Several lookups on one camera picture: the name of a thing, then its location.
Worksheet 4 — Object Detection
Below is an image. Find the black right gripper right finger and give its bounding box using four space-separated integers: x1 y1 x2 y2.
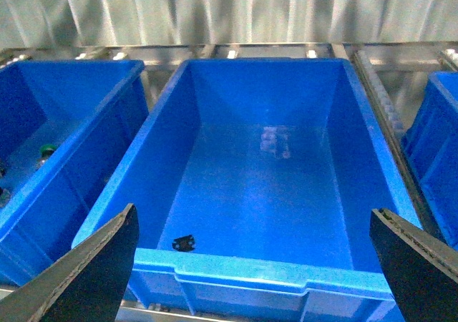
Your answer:
369 208 457 321

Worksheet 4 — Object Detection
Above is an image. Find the blue right target bin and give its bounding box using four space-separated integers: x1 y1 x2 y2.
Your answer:
401 72 457 249

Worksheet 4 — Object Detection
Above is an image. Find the blue left parts bin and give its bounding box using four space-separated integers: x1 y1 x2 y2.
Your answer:
1 60 148 286

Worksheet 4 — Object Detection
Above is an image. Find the metal roller rack frame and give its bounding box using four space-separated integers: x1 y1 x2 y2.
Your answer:
1 41 457 233

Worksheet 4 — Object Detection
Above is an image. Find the small black clip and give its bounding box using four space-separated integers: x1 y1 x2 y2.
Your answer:
172 235 195 253

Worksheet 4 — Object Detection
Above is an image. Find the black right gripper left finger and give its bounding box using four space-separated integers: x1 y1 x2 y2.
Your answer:
1 203 139 321

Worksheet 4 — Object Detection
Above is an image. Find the green push button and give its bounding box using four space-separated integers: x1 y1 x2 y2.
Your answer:
36 144 57 166

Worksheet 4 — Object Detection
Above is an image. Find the blue middle plastic bin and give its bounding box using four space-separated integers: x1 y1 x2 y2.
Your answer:
74 59 416 321

